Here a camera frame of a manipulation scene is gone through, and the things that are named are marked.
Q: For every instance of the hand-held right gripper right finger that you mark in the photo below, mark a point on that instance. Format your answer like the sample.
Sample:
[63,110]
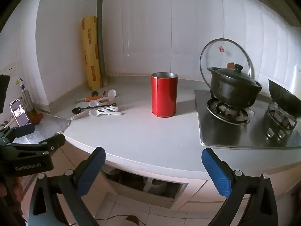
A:
[216,171]

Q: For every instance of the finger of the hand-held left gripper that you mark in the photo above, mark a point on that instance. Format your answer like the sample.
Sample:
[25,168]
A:
[53,142]
[23,130]

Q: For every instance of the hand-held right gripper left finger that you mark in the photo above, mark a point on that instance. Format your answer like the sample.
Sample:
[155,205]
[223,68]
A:
[91,169]

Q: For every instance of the plain white soup spoon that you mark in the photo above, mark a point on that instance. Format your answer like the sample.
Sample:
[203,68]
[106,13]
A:
[93,113]

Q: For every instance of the large printed white spoon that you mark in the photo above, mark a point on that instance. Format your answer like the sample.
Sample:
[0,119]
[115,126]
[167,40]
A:
[94,103]

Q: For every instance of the slim printed white spoon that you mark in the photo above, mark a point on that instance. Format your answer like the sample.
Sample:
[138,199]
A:
[112,93]

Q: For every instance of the red metal canister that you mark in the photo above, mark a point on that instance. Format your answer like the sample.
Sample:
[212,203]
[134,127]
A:
[164,96]

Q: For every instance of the person's left hand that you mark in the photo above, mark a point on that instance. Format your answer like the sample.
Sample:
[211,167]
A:
[18,188]

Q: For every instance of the aluminium foil sheet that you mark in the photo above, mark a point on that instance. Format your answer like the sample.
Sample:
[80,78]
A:
[49,127]

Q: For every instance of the smartphone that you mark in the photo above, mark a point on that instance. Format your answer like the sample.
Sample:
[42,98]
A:
[21,113]

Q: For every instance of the glass oil bottle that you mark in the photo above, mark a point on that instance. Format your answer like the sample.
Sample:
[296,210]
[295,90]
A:
[27,98]

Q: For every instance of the dark flat panel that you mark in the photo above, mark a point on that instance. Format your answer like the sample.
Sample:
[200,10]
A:
[4,94]

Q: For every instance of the stainless steel gas stove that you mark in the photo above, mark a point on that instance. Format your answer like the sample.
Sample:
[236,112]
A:
[235,134]

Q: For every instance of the white plastic stool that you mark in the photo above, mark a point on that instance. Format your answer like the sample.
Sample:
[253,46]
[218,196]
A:
[152,185]

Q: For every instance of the metal stove knob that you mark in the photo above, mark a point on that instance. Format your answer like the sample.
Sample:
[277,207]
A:
[281,134]
[270,133]

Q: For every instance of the black pot with lid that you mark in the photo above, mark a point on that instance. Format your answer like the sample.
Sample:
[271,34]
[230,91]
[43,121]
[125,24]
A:
[235,91]

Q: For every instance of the yellow cling film roll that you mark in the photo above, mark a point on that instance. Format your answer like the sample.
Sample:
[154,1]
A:
[91,51]

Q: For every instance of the black wok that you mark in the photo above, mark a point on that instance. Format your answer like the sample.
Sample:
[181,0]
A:
[284,98]

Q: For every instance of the glass pan lid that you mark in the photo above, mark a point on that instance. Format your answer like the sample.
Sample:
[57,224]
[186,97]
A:
[223,56]

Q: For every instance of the white wall socket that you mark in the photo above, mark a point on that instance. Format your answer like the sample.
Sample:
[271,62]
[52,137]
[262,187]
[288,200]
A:
[9,70]

